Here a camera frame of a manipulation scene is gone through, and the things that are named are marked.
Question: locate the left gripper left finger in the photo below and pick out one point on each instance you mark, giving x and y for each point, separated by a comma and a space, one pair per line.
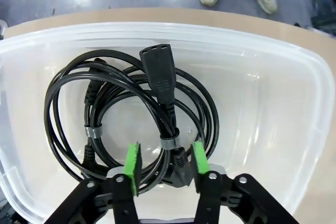
115, 197

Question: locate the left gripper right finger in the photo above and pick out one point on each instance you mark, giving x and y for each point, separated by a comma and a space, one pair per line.
218, 197

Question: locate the clear plastic storage container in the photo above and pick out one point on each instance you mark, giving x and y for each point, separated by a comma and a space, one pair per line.
262, 103

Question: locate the black trolley cart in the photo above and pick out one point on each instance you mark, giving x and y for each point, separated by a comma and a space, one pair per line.
324, 9

